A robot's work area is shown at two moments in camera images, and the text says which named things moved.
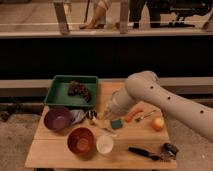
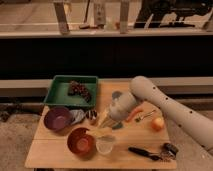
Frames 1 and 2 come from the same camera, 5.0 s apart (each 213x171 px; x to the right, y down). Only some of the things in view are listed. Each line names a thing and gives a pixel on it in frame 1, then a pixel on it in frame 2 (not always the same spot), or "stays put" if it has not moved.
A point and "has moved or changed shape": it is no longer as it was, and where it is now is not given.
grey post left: x=63 y=23 stays put
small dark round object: x=169 y=150 stays put
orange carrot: x=131 y=113 stays put
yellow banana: x=102 y=128 has moved or changed shape
